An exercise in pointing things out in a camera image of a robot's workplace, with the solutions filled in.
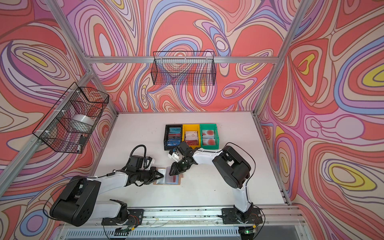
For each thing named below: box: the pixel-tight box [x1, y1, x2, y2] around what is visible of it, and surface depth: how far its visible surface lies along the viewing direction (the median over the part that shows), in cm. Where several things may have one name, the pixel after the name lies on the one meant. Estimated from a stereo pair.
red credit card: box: [165, 171, 179, 185], surface depth 87 cm
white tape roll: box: [68, 114, 95, 134], surface depth 74 cm
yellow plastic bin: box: [182, 124, 201, 150], surface depth 103 cm
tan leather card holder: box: [153, 166, 184, 185], surface depth 87 cm
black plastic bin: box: [163, 124, 183, 151], surface depth 103 cm
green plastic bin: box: [200, 123, 220, 150], surface depth 104 cm
